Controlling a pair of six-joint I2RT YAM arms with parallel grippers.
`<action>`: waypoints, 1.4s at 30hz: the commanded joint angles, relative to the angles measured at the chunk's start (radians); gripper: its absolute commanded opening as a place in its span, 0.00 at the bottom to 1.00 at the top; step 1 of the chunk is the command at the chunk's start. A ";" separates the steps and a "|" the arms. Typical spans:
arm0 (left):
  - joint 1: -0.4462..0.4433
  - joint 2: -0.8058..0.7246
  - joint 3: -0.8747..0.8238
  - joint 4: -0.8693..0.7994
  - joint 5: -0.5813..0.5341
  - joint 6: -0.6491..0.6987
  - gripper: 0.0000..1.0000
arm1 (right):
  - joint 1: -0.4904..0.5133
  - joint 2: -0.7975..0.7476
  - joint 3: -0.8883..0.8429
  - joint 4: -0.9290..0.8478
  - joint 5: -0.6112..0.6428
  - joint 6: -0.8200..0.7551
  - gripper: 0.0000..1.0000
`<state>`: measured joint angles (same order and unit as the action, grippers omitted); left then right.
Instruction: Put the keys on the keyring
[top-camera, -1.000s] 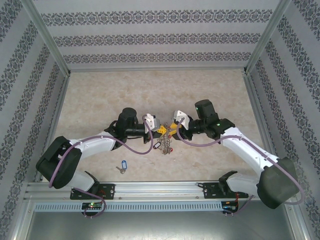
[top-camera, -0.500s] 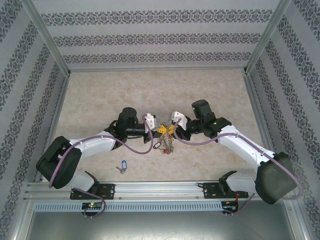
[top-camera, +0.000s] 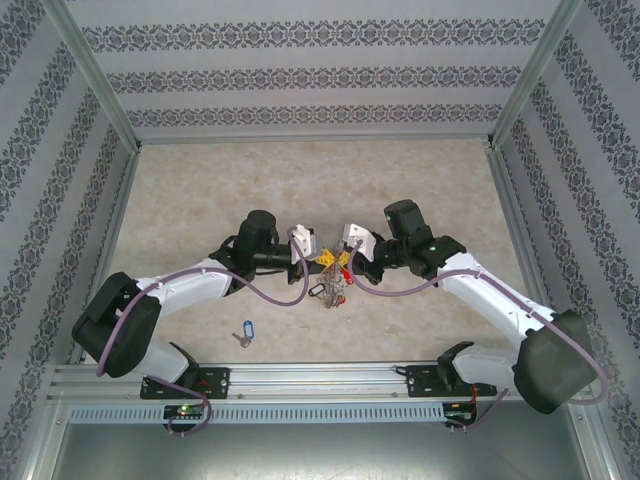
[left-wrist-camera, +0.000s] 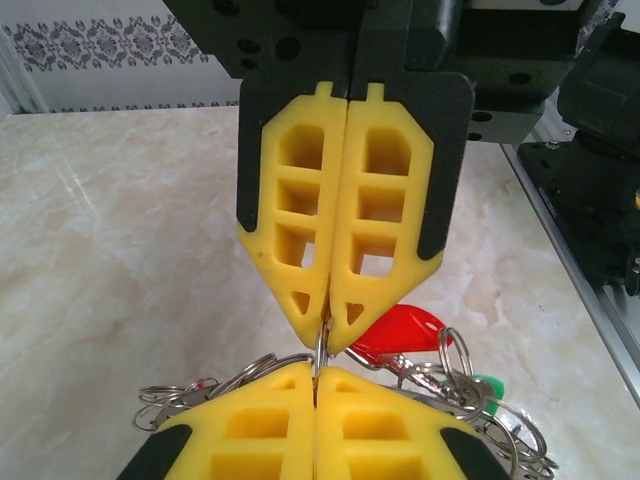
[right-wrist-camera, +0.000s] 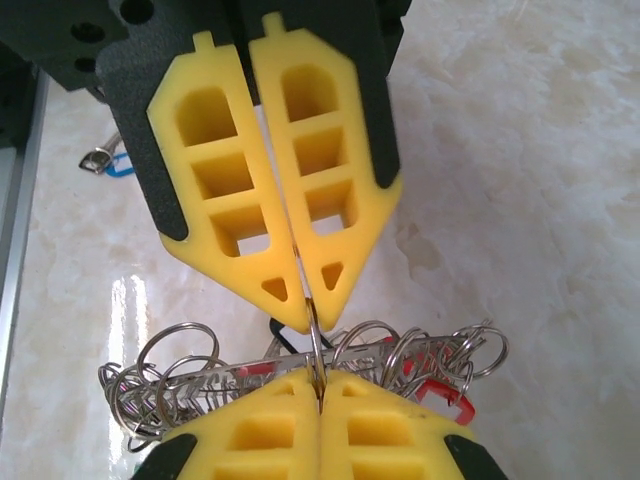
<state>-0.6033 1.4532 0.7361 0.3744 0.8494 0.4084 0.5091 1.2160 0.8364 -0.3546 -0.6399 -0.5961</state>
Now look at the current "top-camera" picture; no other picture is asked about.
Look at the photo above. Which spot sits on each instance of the aluminium frame post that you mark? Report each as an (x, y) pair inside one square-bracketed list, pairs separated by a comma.
[(600, 450), (93, 75), (42, 440), (534, 75)]

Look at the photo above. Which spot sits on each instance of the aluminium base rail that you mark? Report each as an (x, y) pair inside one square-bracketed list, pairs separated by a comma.
[(320, 380)]

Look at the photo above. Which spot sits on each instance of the small circuit board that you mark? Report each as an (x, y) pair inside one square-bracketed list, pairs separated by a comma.
[(185, 411), (457, 412)]

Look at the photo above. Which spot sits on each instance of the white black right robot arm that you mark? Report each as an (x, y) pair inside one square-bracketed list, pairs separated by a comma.
[(490, 300)]

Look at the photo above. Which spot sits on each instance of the aluminium side rail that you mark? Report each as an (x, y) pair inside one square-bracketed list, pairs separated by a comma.
[(122, 200), (510, 200)]

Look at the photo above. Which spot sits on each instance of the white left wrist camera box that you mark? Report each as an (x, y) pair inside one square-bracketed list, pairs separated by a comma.
[(304, 242)]

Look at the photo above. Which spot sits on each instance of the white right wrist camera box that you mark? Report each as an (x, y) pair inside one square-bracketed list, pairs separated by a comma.
[(361, 240)]

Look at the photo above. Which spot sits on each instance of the silver key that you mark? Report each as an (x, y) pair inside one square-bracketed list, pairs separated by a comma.
[(240, 340)]

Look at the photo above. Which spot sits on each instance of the black key tag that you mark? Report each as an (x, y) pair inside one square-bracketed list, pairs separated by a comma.
[(316, 289)]

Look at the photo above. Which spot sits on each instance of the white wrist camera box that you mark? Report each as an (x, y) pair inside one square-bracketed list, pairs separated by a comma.
[(361, 240), (304, 242)]

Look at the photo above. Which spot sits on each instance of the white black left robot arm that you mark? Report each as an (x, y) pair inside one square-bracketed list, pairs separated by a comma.
[(190, 287)]

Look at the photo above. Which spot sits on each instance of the aluminium back rail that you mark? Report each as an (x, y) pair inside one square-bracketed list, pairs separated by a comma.
[(320, 138)]

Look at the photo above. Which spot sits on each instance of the blue key tag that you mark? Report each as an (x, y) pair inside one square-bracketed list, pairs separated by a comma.
[(248, 329)]

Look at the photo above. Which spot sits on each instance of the grey metal shelf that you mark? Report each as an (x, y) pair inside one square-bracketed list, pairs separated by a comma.
[(320, 455)]

